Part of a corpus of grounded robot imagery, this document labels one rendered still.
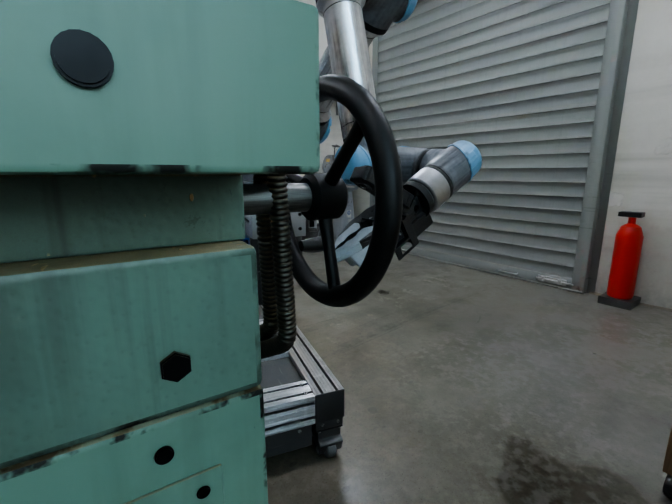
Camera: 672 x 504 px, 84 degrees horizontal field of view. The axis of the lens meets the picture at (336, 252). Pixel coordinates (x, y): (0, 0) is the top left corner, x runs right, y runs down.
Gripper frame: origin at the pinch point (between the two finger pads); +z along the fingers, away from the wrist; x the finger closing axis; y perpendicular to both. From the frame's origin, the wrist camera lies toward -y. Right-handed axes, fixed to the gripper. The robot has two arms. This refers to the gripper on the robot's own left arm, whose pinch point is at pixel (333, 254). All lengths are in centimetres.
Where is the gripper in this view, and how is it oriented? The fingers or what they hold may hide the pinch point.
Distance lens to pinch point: 59.5
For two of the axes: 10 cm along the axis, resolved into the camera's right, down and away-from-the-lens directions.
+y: 4.2, 7.9, 4.5
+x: -5.5, -1.7, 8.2
